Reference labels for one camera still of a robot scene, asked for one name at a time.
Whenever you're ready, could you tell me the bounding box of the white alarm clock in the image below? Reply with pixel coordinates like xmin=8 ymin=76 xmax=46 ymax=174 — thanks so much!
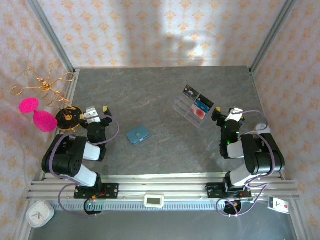
xmin=26 ymin=200 xmax=55 ymax=229

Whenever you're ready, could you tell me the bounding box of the clear acrylic card stand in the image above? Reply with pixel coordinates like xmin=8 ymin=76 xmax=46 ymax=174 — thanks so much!
xmin=172 ymin=84 xmax=215 ymax=130

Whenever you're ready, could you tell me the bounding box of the yellow white can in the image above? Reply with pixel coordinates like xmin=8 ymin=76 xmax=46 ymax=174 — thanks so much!
xmin=254 ymin=123 xmax=272 ymax=135

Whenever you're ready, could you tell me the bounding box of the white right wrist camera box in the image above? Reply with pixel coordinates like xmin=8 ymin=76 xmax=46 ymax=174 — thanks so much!
xmin=224 ymin=106 xmax=245 ymax=123

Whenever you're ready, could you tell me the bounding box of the grey slotted cable duct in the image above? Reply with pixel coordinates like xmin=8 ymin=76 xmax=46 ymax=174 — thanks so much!
xmin=49 ymin=201 xmax=227 ymax=212

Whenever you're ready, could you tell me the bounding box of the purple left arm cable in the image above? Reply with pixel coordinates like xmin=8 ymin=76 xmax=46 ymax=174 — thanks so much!
xmin=48 ymin=113 xmax=120 ymax=218

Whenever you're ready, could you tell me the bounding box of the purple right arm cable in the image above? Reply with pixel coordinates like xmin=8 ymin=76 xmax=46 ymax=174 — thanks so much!
xmin=216 ymin=109 xmax=277 ymax=218

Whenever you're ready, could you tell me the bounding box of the white card with red circles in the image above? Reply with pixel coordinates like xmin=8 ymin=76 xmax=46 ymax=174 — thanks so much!
xmin=189 ymin=104 xmax=207 ymax=120

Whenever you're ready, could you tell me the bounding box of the pink fuzzy double pompom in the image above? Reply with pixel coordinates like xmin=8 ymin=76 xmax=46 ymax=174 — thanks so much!
xmin=19 ymin=97 xmax=59 ymax=133

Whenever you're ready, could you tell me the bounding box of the black VIP card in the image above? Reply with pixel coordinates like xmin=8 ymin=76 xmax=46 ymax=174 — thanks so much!
xmin=183 ymin=84 xmax=200 ymax=99

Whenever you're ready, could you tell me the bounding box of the aluminium side rail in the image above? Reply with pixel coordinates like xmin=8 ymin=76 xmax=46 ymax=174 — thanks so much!
xmin=41 ymin=69 xmax=81 ymax=181

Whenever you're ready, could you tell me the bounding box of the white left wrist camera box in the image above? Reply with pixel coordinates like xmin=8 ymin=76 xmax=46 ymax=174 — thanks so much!
xmin=83 ymin=106 xmax=101 ymax=124

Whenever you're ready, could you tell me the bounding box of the plain black card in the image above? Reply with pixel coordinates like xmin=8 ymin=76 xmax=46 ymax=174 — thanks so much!
xmin=197 ymin=94 xmax=215 ymax=107

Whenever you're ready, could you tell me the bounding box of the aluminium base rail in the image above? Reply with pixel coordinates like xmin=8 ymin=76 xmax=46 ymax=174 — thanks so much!
xmin=26 ymin=172 xmax=301 ymax=201

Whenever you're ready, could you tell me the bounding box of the blue card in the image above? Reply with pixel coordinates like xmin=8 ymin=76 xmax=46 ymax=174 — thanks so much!
xmin=193 ymin=99 xmax=211 ymax=112

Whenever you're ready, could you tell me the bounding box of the gold wire jewelry stand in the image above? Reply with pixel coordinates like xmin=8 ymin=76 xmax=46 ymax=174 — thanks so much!
xmin=10 ymin=61 xmax=85 ymax=133

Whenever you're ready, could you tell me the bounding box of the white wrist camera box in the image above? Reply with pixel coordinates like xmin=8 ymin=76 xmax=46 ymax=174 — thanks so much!
xmin=83 ymin=106 xmax=101 ymax=124
xmin=224 ymin=106 xmax=245 ymax=123

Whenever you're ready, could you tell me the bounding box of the blue leather card holder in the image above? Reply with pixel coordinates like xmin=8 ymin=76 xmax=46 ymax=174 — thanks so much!
xmin=125 ymin=124 xmax=151 ymax=146

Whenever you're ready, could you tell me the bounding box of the black round cable socket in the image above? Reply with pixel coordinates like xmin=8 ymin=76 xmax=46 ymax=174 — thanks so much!
xmin=223 ymin=200 xmax=243 ymax=217
xmin=83 ymin=198 xmax=103 ymax=216

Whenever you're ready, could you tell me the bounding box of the white digital timer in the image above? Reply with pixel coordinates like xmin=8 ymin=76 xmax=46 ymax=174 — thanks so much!
xmin=143 ymin=194 xmax=165 ymax=209

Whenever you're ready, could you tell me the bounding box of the aluminium frame post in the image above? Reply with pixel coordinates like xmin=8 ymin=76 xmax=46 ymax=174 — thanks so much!
xmin=26 ymin=0 xmax=76 ymax=73
xmin=249 ymin=0 xmax=298 ymax=75

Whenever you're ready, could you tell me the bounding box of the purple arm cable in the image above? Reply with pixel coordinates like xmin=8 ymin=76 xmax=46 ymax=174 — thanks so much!
xmin=216 ymin=109 xmax=277 ymax=218
xmin=48 ymin=113 xmax=120 ymax=218

